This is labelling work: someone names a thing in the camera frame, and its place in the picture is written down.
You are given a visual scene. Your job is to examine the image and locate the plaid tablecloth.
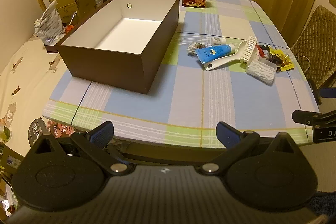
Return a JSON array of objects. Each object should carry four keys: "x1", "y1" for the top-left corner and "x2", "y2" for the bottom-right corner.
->
[{"x1": 42, "y1": 0, "x2": 320, "y2": 147}]

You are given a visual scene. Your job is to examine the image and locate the bear print bedsheet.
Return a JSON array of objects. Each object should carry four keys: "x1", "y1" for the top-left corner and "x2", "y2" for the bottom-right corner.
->
[{"x1": 0, "y1": 29, "x2": 77, "y2": 151}]

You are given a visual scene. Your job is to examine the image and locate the red printed packet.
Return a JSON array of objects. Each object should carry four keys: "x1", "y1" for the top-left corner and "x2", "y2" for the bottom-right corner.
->
[{"x1": 47, "y1": 120, "x2": 77, "y2": 137}]

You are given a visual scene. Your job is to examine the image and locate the printed plastic bag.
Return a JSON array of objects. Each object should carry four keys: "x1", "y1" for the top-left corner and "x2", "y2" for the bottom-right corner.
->
[{"x1": 34, "y1": 1, "x2": 64, "y2": 45}]

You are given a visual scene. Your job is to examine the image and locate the white cable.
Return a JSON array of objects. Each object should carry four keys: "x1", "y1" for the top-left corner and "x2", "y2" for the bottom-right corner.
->
[{"x1": 297, "y1": 55, "x2": 312, "y2": 75}]

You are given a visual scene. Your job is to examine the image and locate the blue tube with white cap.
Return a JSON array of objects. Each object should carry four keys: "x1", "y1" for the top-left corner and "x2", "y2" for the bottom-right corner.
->
[{"x1": 196, "y1": 44, "x2": 236, "y2": 64}]

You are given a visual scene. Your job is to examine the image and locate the metal spoon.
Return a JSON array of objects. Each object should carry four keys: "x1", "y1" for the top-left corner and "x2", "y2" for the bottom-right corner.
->
[{"x1": 68, "y1": 11, "x2": 78, "y2": 28}]

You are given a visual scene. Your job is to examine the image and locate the white rice spoon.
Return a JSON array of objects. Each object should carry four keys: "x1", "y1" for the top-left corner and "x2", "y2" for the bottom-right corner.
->
[{"x1": 204, "y1": 40, "x2": 252, "y2": 72}]

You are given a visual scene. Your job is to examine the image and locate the black printed packet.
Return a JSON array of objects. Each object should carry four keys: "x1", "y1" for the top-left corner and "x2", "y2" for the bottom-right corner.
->
[{"x1": 28, "y1": 118, "x2": 49, "y2": 146}]

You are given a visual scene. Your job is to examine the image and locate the yellow snack packet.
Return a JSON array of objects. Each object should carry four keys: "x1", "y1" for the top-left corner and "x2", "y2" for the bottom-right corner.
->
[{"x1": 268, "y1": 47, "x2": 295, "y2": 72}]

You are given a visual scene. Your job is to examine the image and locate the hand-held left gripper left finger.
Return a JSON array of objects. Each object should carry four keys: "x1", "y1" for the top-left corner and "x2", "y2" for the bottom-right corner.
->
[{"x1": 26, "y1": 121, "x2": 133, "y2": 175}]

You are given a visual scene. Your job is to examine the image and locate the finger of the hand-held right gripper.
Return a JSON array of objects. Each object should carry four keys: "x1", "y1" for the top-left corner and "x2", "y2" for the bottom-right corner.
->
[
  {"x1": 307, "y1": 79, "x2": 336, "y2": 105},
  {"x1": 292, "y1": 110, "x2": 322, "y2": 126}
]

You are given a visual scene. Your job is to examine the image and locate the brown cardboard storage box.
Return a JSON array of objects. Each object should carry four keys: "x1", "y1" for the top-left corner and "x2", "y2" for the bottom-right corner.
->
[{"x1": 56, "y1": 0, "x2": 180, "y2": 95}]

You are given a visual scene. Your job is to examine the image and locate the pack of wooden cotton swabs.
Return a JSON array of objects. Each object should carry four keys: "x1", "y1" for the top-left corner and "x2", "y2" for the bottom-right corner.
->
[{"x1": 187, "y1": 41, "x2": 210, "y2": 57}]

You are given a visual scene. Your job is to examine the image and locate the clear box of white swabs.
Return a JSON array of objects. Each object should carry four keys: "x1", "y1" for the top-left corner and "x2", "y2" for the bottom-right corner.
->
[{"x1": 245, "y1": 59, "x2": 278, "y2": 85}]

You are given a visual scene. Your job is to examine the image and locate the open cardboard box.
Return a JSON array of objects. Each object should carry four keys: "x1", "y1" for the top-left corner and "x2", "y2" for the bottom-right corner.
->
[{"x1": 50, "y1": 0, "x2": 79, "y2": 27}]

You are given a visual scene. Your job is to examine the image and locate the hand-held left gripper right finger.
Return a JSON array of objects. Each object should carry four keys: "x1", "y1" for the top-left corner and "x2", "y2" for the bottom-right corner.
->
[{"x1": 201, "y1": 121, "x2": 305, "y2": 175}]

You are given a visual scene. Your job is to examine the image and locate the chair with quilted cover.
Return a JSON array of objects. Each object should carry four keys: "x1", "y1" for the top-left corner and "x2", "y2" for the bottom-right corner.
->
[{"x1": 290, "y1": 5, "x2": 336, "y2": 88}]

